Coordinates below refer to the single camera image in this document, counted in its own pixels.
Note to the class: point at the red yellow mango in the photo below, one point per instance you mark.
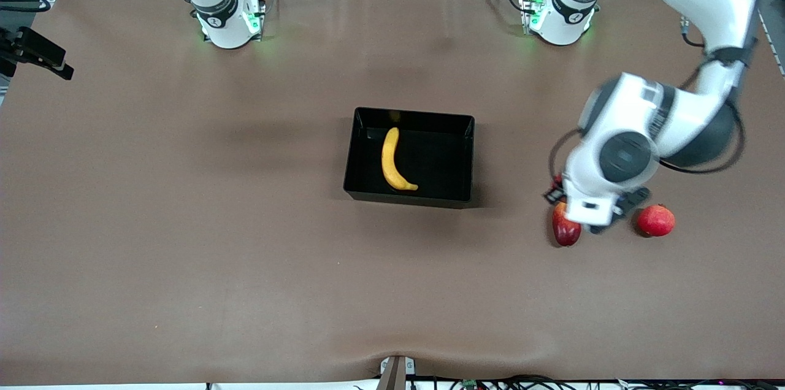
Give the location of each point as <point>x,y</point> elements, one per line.
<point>564,233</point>

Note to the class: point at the small green circuit board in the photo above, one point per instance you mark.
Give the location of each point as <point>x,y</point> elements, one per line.
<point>469,384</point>

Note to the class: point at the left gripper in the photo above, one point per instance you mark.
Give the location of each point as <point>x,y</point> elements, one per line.
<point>555,194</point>

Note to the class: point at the red pomegranate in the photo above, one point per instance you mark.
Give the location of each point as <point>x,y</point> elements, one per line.
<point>656,221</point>

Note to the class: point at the yellow banana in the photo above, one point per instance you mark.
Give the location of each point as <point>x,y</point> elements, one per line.
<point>389,163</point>

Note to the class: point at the black plastic box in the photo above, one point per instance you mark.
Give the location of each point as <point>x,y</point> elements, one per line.
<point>441,163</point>

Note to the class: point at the brown silver camera mount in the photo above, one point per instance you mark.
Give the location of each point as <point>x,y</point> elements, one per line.
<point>395,374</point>

